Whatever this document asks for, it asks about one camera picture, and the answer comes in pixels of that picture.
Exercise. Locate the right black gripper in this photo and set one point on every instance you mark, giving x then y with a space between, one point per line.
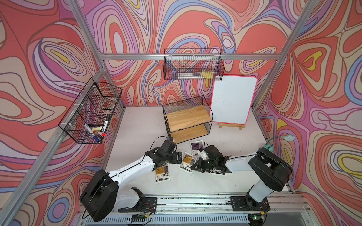
200 168

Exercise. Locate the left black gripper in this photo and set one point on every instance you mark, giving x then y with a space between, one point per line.
175 160

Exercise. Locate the yellow coffee bag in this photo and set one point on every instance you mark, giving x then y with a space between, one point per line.
187 162
162 174

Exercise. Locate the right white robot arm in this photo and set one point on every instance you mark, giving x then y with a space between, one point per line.
270 171

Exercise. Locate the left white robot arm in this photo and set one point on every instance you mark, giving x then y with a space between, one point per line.
104 194

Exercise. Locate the purple coffee bag right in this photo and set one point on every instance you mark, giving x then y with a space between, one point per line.
197 147

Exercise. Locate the wooden whiteboard easel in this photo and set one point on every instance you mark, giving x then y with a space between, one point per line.
239 126

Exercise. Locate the black marker pen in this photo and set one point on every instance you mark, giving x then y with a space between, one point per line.
106 123

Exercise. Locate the blue capped marker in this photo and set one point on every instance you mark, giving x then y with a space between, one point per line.
96 139

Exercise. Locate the pink framed whiteboard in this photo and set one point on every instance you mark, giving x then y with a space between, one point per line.
232 98

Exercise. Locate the white marker in basket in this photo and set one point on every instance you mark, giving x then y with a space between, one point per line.
89 129

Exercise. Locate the white eraser in basket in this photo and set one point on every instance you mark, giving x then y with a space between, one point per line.
189 76

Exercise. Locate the yellow sponge in basket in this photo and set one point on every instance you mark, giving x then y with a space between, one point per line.
207 75

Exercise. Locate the wooden two-tier wire shelf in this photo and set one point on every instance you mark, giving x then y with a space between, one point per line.
188 119

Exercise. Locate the left wall wire basket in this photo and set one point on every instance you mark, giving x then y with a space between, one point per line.
96 100

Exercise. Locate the wall wire basket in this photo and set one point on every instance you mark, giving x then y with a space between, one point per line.
96 100
188 60

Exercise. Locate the metal base rail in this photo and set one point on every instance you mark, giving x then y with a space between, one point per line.
223 209

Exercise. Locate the back wall wire basket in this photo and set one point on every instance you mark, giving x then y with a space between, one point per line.
188 60

